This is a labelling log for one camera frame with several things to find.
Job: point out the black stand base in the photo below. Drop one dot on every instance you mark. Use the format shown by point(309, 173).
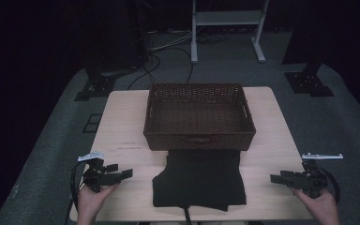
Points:
point(95, 87)
point(309, 82)

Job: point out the brown wicker basket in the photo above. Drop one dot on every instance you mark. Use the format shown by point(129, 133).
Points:
point(199, 120)

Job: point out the white metal stand frame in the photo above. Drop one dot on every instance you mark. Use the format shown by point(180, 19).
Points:
point(228, 18)

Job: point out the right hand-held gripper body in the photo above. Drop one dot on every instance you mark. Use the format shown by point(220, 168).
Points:
point(311, 179)

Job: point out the person's right hand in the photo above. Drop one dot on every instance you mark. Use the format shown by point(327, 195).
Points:
point(320, 206)

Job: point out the black cloth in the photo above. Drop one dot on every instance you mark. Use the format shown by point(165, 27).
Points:
point(199, 179)

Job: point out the person's left hand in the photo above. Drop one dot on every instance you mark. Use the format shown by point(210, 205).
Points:
point(90, 200)

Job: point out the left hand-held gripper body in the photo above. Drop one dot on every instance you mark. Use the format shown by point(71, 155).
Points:
point(97, 178)

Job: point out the dark equipment cabinet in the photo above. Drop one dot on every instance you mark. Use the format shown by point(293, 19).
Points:
point(115, 34)

